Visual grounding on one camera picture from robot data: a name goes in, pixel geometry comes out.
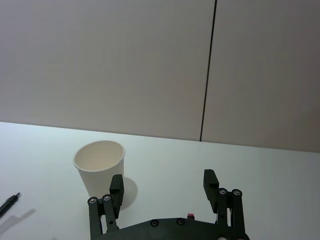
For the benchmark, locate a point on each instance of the black pen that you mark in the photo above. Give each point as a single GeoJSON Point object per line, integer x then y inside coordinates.
{"type": "Point", "coordinates": [7, 203]}

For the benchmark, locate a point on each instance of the small red plug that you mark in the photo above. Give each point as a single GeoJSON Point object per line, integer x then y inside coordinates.
{"type": "Point", "coordinates": [190, 216]}

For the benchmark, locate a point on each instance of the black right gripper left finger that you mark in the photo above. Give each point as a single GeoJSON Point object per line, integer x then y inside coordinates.
{"type": "Point", "coordinates": [116, 192]}

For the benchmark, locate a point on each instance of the white paper cup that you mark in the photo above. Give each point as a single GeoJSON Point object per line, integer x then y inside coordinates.
{"type": "Point", "coordinates": [100, 167]}

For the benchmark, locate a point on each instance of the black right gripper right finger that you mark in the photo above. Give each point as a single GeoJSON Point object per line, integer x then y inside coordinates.
{"type": "Point", "coordinates": [212, 190]}

